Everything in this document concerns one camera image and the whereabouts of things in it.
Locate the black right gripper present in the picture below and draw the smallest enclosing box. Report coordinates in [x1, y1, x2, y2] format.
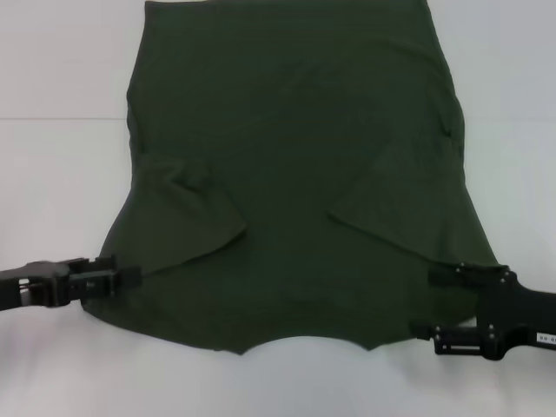
[410, 261, 556, 362]

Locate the dark green t-shirt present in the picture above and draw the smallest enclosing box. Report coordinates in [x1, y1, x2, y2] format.
[81, 0, 500, 357]

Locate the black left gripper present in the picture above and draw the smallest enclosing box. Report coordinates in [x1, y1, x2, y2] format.
[0, 255, 143, 312]

